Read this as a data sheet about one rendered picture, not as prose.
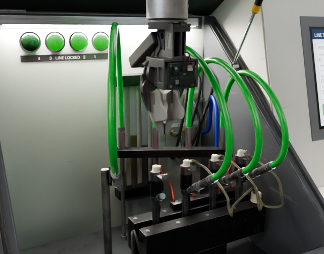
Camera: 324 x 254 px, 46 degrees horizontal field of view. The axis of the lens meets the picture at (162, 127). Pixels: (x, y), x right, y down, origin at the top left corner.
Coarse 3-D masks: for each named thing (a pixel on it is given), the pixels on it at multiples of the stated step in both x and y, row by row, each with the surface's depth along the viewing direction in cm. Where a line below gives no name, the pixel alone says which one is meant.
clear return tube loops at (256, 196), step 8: (248, 152) 97; (192, 160) 89; (248, 176) 88; (280, 184) 89; (224, 192) 83; (248, 192) 95; (256, 192) 86; (280, 192) 89; (240, 200) 92; (256, 200) 97; (232, 208) 88; (232, 216) 84
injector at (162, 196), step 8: (152, 176) 84; (152, 184) 85; (160, 184) 85; (152, 192) 85; (160, 192) 85; (152, 200) 86; (160, 200) 84; (152, 208) 87; (152, 216) 87; (152, 224) 88
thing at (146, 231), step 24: (144, 216) 90; (168, 216) 91; (192, 216) 90; (216, 216) 90; (240, 216) 94; (264, 216) 98; (144, 240) 82; (168, 240) 85; (192, 240) 88; (216, 240) 92
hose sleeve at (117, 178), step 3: (120, 171) 70; (111, 174) 69; (117, 174) 69; (120, 174) 70; (114, 177) 70; (117, 177) 70; (120, 177) 72; (114, 180) 72; (117, 180) 72; (120, 180) 74; (114, 183) 75; (117, 183) 75; (120, 183) 76
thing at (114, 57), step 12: (120, 48) 90; (108, 60) 65; (120, 60) 92; (108, 72) 64; (120, 72) 94; (108, 84) 63; (120, 84) 96; (108, 96) 62; (120, 96) 97; (108, 108) 62; (120, 108) 99; (108, 120) 62; (120, 120) 100; (108, 132) 62
